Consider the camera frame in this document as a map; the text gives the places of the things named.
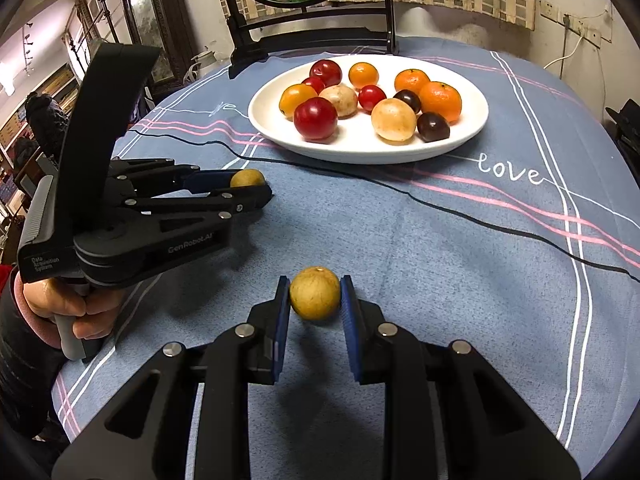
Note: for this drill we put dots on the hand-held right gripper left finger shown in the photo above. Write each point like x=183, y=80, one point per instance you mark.
x=281, y=330

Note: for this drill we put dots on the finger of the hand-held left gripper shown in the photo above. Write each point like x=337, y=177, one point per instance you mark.
x=210, y=181
x=250, y=197

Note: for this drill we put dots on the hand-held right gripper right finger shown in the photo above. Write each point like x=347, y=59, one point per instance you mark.
x=350, y=330

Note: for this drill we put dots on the small tan round fruit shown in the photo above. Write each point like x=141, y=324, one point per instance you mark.
x=246, y=177

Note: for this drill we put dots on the white oval plate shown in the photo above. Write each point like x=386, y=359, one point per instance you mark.
x=365, y=150

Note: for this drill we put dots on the small red plum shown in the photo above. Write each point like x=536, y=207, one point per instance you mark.
x=372, y=98
x=312, y=84

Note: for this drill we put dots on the dark purple plum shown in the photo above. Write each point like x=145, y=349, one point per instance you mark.
x=407, y=100
x=433, y=127

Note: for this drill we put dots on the person's left forearm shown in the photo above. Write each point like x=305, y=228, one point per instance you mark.
x=25, y=370

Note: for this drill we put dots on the person's left hand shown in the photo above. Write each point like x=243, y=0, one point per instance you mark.
x=55, y=300

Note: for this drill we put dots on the blue striped tablecloth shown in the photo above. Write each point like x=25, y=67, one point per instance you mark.
x=450, y=310

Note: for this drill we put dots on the small yellow-orange mandarin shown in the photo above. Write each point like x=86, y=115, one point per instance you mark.
x=297, y=100

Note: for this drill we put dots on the white pitcher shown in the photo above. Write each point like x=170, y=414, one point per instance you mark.
x=205, y=64

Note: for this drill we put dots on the dark wooden cabinet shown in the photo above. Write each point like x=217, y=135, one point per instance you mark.
x=150, y=20

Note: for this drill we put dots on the black furniture piece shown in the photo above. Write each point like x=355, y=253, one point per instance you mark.
x=625, y=130

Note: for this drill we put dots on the framed wall picture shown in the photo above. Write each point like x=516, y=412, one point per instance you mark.
x=47, y=95

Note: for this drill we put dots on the white wall socket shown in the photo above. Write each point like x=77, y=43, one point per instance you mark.
x=548, y=10

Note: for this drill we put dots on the white wall power strip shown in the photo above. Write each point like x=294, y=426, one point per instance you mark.
x=590, y=30

